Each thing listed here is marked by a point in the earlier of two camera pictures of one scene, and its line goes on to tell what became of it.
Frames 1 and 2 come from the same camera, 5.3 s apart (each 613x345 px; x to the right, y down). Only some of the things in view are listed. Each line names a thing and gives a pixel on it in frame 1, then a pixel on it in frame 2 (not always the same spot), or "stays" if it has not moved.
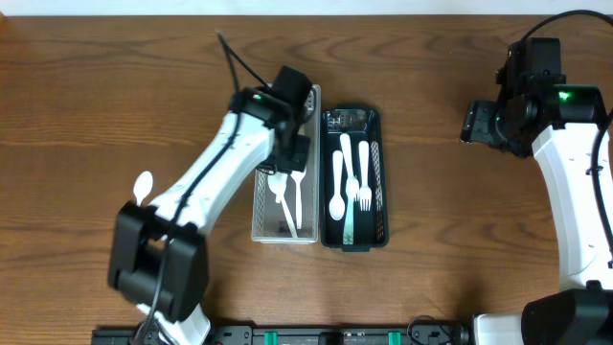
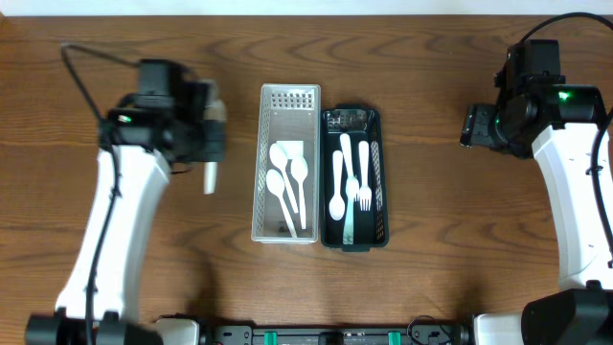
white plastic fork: [365, 195] stays
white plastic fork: [352, 183] stays
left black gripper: [294, 156] -> [211, 139]
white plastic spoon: [278, 183] stays
